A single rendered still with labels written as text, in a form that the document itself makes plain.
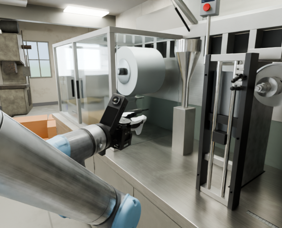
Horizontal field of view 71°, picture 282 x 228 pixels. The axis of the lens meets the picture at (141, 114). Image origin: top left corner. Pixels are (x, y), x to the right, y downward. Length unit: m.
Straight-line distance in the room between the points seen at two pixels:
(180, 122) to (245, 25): 0.60
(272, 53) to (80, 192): 0.68
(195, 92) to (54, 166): 1.20
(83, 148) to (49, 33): 7.48
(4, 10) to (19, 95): 2.22
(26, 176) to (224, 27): 1.21
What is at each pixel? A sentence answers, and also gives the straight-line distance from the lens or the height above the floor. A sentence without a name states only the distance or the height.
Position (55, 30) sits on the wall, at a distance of 7.93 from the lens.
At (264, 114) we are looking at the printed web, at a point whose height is 1.20.
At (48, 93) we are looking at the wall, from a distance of 7.84.
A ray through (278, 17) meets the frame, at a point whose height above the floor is 1.61.
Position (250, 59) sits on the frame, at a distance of 0.69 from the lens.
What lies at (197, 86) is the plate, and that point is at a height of 1.27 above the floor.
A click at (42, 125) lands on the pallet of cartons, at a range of 3.83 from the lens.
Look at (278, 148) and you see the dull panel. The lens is 1.20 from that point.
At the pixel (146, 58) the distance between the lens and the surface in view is 1.27.
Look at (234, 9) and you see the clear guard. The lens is 1.28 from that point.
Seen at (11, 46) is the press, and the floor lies 1.88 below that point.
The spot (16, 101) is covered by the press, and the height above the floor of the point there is 0.42.
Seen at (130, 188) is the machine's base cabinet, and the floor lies 0.79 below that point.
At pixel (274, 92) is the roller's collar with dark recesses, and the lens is 0.75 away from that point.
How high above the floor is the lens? 1.40
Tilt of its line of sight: 14 degrees down
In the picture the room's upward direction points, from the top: straight up
